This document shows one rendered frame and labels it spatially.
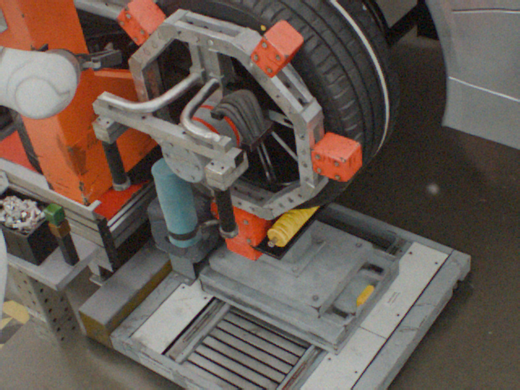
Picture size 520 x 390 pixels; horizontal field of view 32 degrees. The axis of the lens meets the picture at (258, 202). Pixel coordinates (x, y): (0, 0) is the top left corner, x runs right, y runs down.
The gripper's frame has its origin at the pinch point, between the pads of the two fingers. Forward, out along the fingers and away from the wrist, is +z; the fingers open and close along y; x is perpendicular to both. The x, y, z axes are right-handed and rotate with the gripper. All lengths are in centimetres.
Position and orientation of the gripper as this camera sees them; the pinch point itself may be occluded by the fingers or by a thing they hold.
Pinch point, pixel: (78, 50)
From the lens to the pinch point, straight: 199.8
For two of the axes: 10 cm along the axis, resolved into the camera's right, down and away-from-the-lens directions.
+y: 10.0, -0.1, 0.0
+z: 0.0, -3.5, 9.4
